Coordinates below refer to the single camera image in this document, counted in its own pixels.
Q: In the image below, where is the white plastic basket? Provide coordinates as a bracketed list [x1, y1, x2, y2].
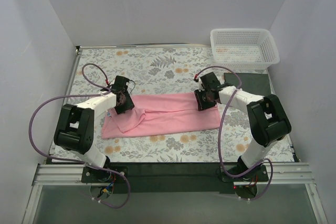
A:
[210, 28, 280, 70]

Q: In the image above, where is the pink t shirt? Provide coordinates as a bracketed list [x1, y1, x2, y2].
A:
[101, 92, 221, 139]

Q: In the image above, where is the folded dark green t shirt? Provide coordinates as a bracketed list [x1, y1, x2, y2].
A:
[223, 73, 271, 96]

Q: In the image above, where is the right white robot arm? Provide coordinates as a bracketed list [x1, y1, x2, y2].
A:
[194, 72, 291, 181]

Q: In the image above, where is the aluminium table frame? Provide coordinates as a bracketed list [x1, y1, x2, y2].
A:
[33, 45, 327, 223]

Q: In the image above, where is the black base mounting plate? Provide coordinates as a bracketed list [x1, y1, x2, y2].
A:
[81, 162, 271, 196]

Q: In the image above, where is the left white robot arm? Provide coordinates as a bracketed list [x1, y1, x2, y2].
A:
[54, 76, 134, 182]

